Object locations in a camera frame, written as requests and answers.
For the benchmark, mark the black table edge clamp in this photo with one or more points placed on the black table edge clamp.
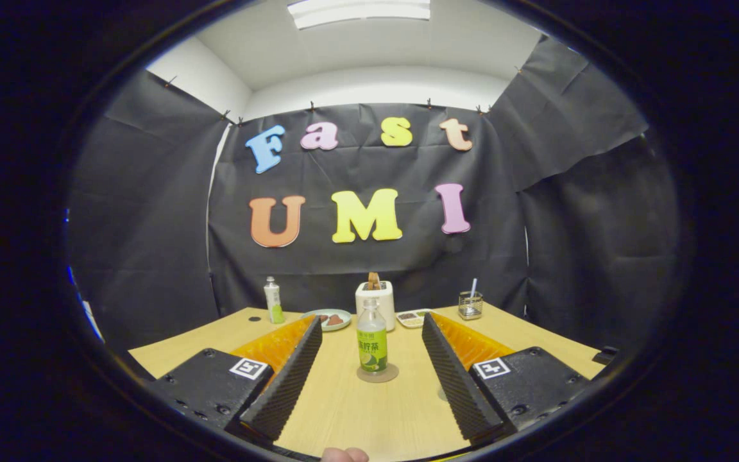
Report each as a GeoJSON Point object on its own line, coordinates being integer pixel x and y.
{"type": "Point", "coordinates": [605, 355]}

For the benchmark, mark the green label juice bottle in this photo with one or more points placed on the green label juice bottle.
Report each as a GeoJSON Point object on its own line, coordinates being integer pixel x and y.
{"type": "Point", "coordinates": [373, 350]}

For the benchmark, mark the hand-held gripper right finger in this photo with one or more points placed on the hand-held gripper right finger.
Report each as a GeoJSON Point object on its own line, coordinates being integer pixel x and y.
{"type": "Point", "coordinates": [456, 385]}

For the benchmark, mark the black backdrop cloth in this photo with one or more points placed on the black backdrop cloth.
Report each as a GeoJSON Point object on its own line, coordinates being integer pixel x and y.
{"type": "Point", "coordinates": [356, 167]}

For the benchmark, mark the white divided snack tray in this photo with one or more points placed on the white divided snack tray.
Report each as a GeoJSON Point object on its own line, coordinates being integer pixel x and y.
{"type": "Point", "coordinates": [411, 317]}

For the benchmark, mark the wooden table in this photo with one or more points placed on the wooden table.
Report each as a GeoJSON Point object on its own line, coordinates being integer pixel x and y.
{"type": "Point", "coordinates": [356, 417]}

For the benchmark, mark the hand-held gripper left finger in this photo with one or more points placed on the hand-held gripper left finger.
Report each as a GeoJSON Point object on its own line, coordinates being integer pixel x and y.
{"type": "Point", "coordinates": [286, 385]}

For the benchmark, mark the round brown coaster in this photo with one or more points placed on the round brown coaster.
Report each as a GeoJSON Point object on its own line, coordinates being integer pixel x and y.
{"type": "Point", "coordinates": [365, 377]}

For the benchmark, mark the pale green plate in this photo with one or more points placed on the pale green plate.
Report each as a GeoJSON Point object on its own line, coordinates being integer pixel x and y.
{"type": "Point", "coordinates": [310, 316]}

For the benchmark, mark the ceiling light panel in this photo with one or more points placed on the ceiling light panel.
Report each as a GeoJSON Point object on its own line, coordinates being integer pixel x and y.
{"type": "Point", "coordinates": [360, 11]}

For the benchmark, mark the white toaster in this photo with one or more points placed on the white toaster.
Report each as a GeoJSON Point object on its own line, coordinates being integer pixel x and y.
{"type": "Point", "coordinates": [383, 298]}

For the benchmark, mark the brown bread slice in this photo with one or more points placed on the brown bread slice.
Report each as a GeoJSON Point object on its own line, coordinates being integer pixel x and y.
{"type": "Point", "coordinates": [374, 281]}

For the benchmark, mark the small white green bottle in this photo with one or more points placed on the small white green bottle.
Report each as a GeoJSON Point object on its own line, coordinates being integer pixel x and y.
{"type": "Point", "coordinates": [274, 305]}

